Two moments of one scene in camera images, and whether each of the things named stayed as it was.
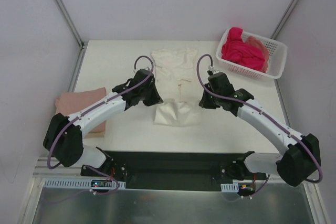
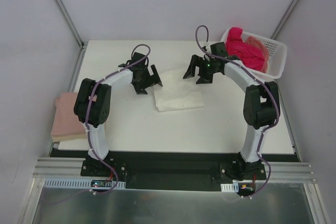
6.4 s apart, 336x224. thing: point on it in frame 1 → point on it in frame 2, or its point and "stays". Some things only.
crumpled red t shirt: (235, 50) stays
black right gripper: (206, 98) → (202, 68)
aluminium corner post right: (293, 5) stays
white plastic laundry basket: (277, 59) stays
